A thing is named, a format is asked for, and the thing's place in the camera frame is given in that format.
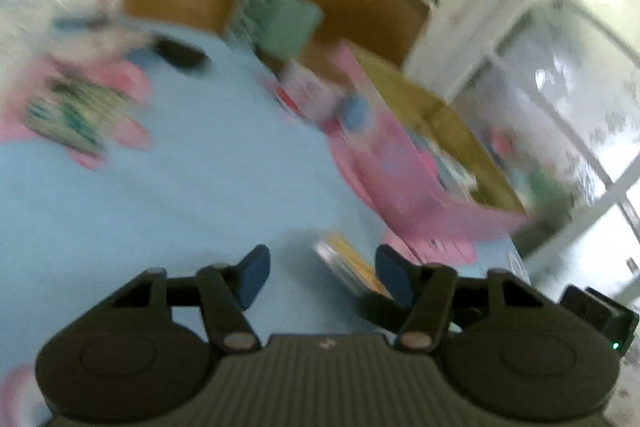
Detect blue round lid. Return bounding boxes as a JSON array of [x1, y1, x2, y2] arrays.
[[337, 94, 371, 132]]

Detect green floral patterned box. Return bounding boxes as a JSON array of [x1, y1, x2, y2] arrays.
[[22, 76, 132, 156]]

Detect yellow card packet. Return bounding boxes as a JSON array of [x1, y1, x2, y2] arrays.
[[314, 232, 390, 298]]

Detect green white drink carton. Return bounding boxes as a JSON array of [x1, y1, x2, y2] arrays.
[[224, 0, 277, 50]]

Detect pink cardboard storage box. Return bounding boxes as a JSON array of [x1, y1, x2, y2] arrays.
[[328, 41, 527, 265]]

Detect blue pig cartoon tablecloth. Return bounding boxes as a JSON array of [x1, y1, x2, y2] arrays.
[[0, 18, 532, 427]]

